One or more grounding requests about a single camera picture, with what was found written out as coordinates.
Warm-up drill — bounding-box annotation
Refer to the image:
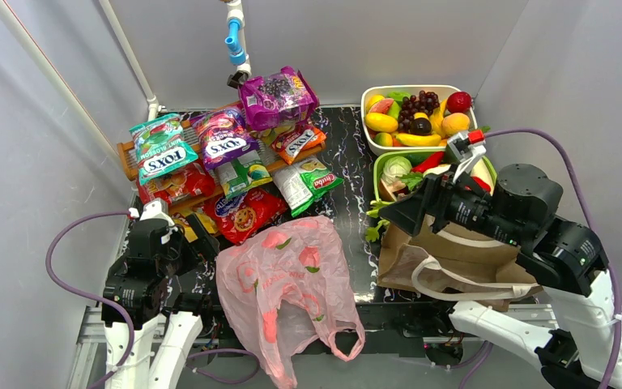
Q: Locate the yellow mango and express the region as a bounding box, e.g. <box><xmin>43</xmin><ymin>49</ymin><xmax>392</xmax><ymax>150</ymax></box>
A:
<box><xmin>364</xmin><ymin>112</ymin><xmax>398</xmax><ymax>133</ymax></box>

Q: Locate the green Chuba snack bag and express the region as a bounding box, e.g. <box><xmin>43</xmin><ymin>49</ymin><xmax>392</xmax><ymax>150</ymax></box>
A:
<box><xmin>272</xmin><ymin>156</ymin><xmax>343</xmax><ymax>217</ymax></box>

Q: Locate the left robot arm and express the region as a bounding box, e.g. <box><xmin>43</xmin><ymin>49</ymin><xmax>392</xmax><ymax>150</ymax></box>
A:
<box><xmin>101</xmin><ymin>199</ymin><xmax>219</xmax><ymax>388</ymax></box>

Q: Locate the green Fox's mint candy bag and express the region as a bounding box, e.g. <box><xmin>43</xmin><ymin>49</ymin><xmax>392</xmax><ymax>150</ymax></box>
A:
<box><xmin>130</xmin><ymin>113</ymin><xmax>198</xmax><ymax>185</ymax></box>

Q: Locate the green cabbage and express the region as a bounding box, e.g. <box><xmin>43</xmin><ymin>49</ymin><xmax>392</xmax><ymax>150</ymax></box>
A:
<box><xmin>381</xmin><ymin>156</ymin><xmax>412</xmax><ymax>185</ymax></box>

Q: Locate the red cookie snack bag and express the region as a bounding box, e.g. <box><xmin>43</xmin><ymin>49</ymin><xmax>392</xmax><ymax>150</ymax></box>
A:
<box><xmin>203</xmin><ymin>187</ymin><xmax>287</xmax><ymax>245</ymax></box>

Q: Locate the pink plastic grocery bag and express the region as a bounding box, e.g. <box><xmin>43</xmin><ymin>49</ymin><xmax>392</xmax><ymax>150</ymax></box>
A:
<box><xmin>215</xmin><ymin>216</ymin><xmax>366</xmax><ymax>388</ymax></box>

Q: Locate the purple grape candy bag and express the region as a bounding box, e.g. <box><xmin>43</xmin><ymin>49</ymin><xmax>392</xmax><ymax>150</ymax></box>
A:
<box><xmin>239</xmin><ymin>66</ymin><xmax>319</xmax><ymax>131</ymax></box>

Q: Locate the white wall conduit pipe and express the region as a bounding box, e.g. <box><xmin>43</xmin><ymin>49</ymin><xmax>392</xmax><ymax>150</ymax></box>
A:
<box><xmin>0</xmin><ymin>1</ymin><xmax>134</xmax><ymax>181</ymax></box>

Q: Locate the green lemon snack bag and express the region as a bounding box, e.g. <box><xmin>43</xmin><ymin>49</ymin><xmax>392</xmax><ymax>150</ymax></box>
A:
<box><xmin>215</xmin><ymin>151</ymin><xmax>273</xmax><ymax>199</ymax></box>

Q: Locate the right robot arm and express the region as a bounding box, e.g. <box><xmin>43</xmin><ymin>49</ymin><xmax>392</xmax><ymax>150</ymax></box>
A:
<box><xmin>378</xmin><ymin>164</ymin><xmax>622</xmax><ymax>388</ymax></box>

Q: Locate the red bell pepper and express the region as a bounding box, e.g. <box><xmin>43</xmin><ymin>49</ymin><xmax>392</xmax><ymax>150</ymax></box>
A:
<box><xmin>472</xmin><ymin>177</ymin><xmax>492</xmax><ymax>194</ymax></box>

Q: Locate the white pipe with blue valve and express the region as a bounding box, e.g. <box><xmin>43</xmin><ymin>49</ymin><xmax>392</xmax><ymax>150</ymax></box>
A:
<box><xmin>223</xmin><ymin>0</ymin><xmax>252</xmax><ymax>89</ymax></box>

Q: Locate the green vegetable tray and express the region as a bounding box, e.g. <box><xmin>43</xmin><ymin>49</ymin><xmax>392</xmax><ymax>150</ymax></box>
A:
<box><xmin>373</xmin><ymin>147</ymin><xmax>497</xmax><ymax>200</ymax></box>

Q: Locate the red chili pepper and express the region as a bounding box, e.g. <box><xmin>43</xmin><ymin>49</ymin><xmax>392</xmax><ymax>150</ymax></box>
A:
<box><xmin>411</xmin><ymin>152</ymin><xmax>445</xmax><ymax>173</ymax></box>

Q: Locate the red apple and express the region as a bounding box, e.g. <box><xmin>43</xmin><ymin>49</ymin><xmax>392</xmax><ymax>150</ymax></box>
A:
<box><xmin>445</xmin><ymin>91</ymin><xmax>473</xmax><ymax>113</ymax></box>

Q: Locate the brown burlap tote bag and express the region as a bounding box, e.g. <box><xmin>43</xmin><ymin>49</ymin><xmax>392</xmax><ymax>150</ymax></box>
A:
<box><xmin>377</xmin><ymin>223</ymin><xmax>543</xmax><ymax>312</ymax></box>

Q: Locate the orange Fox's fruits candy bag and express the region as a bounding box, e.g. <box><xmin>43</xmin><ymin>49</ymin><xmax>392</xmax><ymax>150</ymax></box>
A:
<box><xmin>271</xmin><ymin>124</ymin><xmax>326</xmax><ymax>165</ymax></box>

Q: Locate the aluminium frame rail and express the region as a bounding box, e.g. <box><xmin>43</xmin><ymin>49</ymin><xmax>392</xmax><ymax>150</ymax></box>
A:
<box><xmin>67</xmin><ymin>301</ymin><xmax>558</xmax><ymax>388</ymax></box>

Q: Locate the yellow chips bag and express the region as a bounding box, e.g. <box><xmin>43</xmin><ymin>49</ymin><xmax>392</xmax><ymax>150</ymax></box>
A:
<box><xmin>173</xmin><ymin>210</ymin><xmax>219</xmax><ymax>244</ymax></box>

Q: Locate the orange peach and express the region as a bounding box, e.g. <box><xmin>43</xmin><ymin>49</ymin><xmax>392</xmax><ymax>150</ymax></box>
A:
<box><xmin>441</xmin><ymin>113</ymin><xmax>471</xmax><ymax>137</ymax></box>

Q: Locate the wooden rack with glass shelves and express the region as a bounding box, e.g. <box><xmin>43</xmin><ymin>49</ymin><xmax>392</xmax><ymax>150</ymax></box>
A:
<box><xmin>117</xmin><ymin>109</ymin><xmax>326</xmax><ymax>213</ymax></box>

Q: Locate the yellow banana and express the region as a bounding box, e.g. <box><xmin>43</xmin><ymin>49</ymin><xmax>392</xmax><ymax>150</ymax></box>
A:
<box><xmin>395</xmin><ymin>133</ymin><xmax>442</xmax><ymax>147</ymax></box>

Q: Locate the purple Fox's berries candy bag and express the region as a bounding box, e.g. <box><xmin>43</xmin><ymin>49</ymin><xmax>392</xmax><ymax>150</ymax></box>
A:
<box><xmin>190</xmin><ymin>105</ymin><xmax>259</xmax><ymax>170</ymax></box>

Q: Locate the dark grape bunch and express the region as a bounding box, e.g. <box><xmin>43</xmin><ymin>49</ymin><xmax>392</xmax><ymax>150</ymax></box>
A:
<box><xmin>398</xmin><ymin>90</ymin><xmax>441</xmax><ymax>135</ymax></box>

